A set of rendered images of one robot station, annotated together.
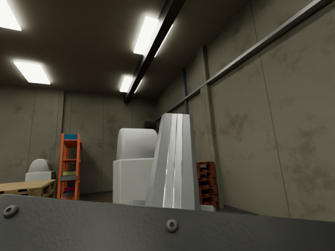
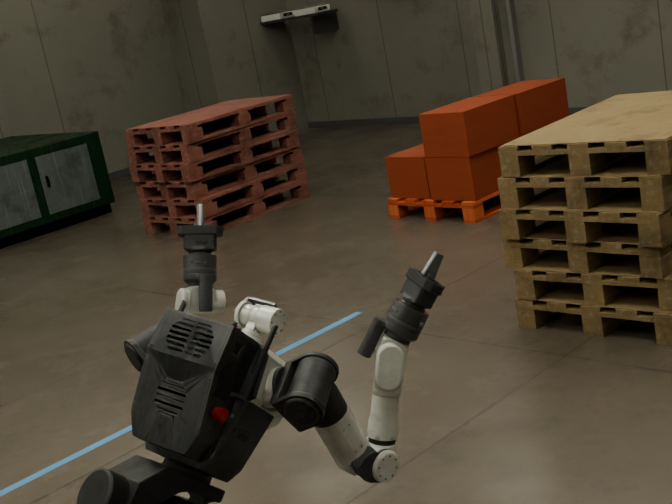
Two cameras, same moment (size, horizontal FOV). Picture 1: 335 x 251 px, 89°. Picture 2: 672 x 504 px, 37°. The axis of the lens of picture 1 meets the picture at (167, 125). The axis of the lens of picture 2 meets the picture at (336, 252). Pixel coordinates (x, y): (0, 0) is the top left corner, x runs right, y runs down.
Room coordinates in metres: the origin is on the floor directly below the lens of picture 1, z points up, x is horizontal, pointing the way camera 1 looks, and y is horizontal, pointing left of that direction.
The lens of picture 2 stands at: (-0.82, -2.04, 1.72)
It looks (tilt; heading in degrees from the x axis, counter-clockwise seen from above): 15 degrees down; 72
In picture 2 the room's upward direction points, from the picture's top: 11 degrees counter-clockwise
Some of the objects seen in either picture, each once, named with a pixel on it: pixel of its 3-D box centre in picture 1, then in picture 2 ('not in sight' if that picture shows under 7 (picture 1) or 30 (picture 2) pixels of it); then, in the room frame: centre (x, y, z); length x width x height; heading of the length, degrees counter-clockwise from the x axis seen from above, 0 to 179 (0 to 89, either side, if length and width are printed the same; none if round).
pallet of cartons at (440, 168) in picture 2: not in sight; (478, 147); (2.66, 4.60, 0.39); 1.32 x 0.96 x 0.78; 26
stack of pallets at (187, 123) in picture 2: not in sight; (218, 163); (1.10, 6.47, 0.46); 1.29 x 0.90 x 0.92; 26
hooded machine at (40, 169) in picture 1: (41, 180); not in sight; (5.76, 4.20, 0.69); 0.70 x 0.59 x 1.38; 113
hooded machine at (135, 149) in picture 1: (137, 179); not in sight; (2.84, 0.52, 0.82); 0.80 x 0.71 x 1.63; 22
